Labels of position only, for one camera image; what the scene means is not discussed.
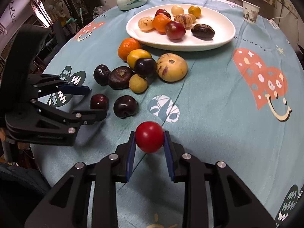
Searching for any dark red small plum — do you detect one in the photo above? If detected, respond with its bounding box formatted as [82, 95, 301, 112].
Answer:
[90, 94, 109, 111]

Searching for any dark cherry plum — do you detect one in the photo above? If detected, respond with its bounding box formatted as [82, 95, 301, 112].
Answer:
[93, 64, 111, 86]

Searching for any dark purple plum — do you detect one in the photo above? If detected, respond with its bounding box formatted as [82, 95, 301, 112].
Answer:
[113, 95, 139, 119]

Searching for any dark brown round fruit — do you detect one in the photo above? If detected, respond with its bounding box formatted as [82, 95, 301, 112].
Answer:
[108, 66, 134, 90]

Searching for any bright red cherry tomato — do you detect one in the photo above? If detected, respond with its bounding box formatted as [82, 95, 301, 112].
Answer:
[135, 121, 164, 153]

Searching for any large striped pepino melon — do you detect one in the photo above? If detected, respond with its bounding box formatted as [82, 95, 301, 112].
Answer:
[157, 53, 188, 82]

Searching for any dark brown chestnut-like fruit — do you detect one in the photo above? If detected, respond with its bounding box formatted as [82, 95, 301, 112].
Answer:
[191, 24, 215, 39]

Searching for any small yellow-green fruit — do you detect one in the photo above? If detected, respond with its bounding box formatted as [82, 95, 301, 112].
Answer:
[129, 74, 148, 94]

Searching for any standing fan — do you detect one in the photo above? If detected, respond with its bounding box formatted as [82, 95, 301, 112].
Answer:
[44, 0, 65, 21]

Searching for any orange tangerine on table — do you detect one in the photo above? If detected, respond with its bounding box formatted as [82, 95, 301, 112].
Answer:
[117, 38, 141, 62]

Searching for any yellow-orange persimmon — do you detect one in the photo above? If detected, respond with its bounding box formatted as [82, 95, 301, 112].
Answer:
[127, 49, 152, 70]

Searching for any light blue patterned tablecloth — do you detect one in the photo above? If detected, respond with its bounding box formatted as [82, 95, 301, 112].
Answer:
[31, 0, 303, 227]

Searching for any pale striped fruit on plate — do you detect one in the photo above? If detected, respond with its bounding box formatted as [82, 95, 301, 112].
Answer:
[138, 17, 154, 32]

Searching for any white oval plate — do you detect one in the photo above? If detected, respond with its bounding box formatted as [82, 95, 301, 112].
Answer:
[126, 4, 236, 51]

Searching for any orange tangerine on plate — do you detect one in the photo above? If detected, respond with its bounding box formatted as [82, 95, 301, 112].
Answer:
[153, 14, 171, 33]

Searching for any dark red fruit behind tangerine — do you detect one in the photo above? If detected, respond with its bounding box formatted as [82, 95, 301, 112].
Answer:
[155, 9, 171, 19]

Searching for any red-purple plum on plate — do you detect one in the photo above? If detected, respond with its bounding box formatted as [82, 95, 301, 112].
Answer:
[165, 21, 185, 40]

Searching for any pale yellow round fruit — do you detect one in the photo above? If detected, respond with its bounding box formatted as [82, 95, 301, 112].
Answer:
[171, 5, 184, 17]

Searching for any striped pepino on plate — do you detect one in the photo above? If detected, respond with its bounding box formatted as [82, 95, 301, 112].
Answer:
[175, 14, 193, 29]

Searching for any yellow cherry tomato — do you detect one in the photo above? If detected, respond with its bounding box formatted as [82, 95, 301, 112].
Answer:
[188, 5, 202, 18]

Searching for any patterned paper cup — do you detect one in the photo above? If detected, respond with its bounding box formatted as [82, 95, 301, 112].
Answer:
[242, 0, 260, 24]

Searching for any white power cable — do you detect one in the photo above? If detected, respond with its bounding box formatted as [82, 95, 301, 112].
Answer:
[269, 3, 295, 22]

